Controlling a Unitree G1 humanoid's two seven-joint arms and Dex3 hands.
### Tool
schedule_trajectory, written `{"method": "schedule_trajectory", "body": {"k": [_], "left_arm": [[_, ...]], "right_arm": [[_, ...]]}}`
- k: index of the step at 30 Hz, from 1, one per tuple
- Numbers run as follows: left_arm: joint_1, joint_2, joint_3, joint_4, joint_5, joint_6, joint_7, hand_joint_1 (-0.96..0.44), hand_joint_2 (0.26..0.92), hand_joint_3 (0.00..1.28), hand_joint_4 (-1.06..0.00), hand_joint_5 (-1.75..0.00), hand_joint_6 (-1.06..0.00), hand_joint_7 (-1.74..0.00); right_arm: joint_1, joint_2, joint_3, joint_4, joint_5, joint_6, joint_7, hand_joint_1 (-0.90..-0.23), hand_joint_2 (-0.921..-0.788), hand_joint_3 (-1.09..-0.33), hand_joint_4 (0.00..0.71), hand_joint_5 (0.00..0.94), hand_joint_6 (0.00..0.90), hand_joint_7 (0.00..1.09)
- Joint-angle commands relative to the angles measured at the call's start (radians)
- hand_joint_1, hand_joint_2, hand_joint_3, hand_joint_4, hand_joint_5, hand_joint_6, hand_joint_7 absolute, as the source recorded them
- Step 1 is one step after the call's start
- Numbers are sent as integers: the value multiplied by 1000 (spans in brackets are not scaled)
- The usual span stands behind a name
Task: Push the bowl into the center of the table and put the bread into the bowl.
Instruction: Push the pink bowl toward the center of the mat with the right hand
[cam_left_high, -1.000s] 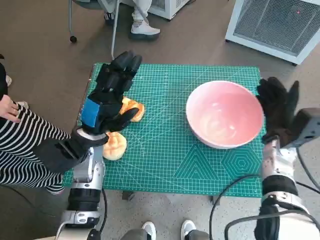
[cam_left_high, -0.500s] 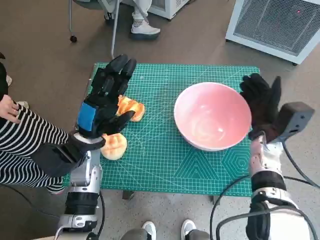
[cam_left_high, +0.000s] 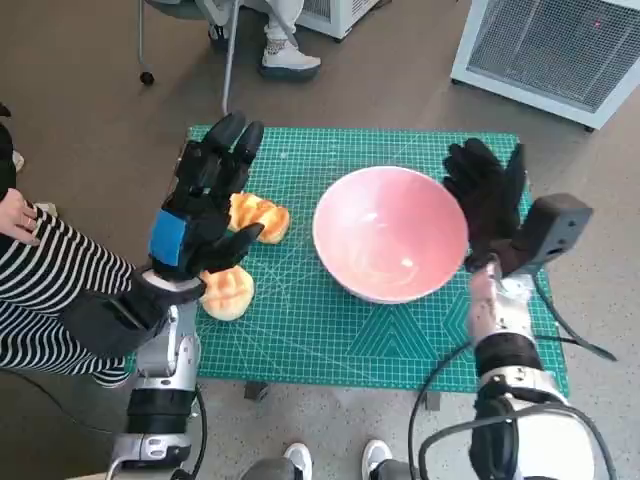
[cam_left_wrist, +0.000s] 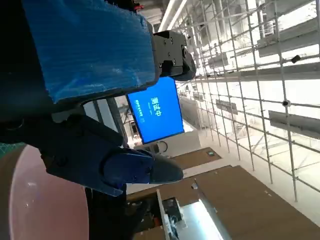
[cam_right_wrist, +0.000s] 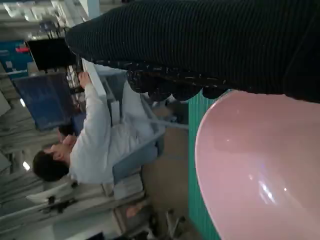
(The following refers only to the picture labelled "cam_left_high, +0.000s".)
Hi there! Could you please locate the person's hand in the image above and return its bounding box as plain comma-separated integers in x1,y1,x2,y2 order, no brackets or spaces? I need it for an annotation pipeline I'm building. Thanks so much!
0,187,41,246

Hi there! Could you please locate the bare left robot hand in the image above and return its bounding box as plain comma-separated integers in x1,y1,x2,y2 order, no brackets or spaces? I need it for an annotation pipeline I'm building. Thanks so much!
148,112,266,281

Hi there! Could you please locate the gloved right robot hand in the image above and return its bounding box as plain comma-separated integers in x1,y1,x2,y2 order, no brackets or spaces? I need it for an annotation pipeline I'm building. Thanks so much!
442,138,529,276

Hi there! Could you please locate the long braided toy bread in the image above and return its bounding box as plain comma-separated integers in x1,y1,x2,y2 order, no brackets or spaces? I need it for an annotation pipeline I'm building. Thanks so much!
227,191,291,246

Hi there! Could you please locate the round toy bread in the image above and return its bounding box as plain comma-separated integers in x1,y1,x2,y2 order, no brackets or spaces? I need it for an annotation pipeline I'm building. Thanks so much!
198,264,256,321

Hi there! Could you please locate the pink bowl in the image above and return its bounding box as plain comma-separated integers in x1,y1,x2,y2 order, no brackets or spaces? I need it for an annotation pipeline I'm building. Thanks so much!
312,166,470,305

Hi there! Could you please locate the person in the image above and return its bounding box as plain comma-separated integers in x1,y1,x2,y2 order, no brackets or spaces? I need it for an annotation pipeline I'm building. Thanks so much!
0,102,136,389
207,0,322,80
242,438,416,480

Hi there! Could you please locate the green cutting mat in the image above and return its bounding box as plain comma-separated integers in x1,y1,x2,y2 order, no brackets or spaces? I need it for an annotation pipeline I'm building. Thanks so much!
122,124,571,399

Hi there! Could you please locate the white mesh-front cabinet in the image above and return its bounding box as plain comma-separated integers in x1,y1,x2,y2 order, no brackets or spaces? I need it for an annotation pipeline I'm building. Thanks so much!
449,0,640,132

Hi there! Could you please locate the grey chair with metal legs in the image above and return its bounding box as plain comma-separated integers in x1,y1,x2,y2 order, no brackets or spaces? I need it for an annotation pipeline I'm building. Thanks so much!
137,0,241,119

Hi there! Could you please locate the white grille appliance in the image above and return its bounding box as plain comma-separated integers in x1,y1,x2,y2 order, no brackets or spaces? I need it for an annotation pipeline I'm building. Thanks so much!
294,0,381,44

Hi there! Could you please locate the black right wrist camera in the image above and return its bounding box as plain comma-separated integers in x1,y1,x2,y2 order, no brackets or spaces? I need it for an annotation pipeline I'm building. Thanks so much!
499,193,595,276

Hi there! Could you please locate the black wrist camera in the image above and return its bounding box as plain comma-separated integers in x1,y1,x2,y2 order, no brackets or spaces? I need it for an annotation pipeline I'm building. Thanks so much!
499,193,595,276
62,294,151,359

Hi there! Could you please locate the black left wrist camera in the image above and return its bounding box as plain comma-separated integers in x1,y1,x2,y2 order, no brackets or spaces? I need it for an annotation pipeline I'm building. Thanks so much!
62,294,151,359

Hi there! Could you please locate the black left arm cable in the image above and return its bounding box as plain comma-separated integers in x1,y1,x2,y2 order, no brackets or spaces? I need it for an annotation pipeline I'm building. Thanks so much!
189,382,209,480

